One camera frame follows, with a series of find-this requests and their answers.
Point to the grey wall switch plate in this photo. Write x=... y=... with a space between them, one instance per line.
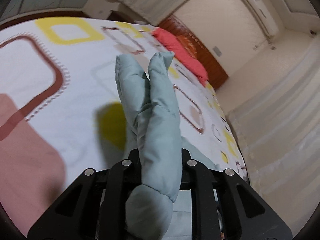
x=217 y=51

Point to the red pillow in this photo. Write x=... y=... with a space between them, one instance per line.
x=172 y=43

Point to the brown wooden headboard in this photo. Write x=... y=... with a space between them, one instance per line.
x=217 y=75

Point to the white wall air conditioner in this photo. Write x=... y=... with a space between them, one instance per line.
x=263 y=17

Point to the white striped curtain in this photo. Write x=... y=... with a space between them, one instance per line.
x=278 y=135

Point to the mint green quilted jacket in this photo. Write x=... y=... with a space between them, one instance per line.
x=156 y=209

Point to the white patterned bed sheet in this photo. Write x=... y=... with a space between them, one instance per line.
x=61 y=113

